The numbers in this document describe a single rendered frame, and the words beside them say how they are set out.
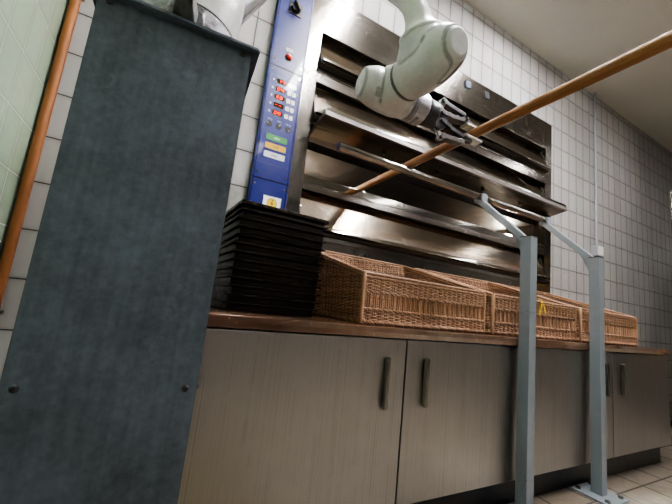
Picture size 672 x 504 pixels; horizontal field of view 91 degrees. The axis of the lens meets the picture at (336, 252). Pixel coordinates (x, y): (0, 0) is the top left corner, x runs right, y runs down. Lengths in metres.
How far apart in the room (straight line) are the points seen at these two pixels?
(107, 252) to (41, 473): 0.25
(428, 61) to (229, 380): 0.81
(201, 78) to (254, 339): 0.54
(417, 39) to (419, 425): 1.00
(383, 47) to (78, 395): 1.92
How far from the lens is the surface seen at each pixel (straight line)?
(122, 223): 0.50
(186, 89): 0.56
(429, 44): 0.83
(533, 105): 1.06
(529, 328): 1.37
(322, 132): 1.57
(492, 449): 1.38
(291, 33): 1.76
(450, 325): 1.22
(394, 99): 0.92
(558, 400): 1.66
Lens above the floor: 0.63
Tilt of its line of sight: 9 degrees up
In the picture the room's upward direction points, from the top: 6 degrees clockwise
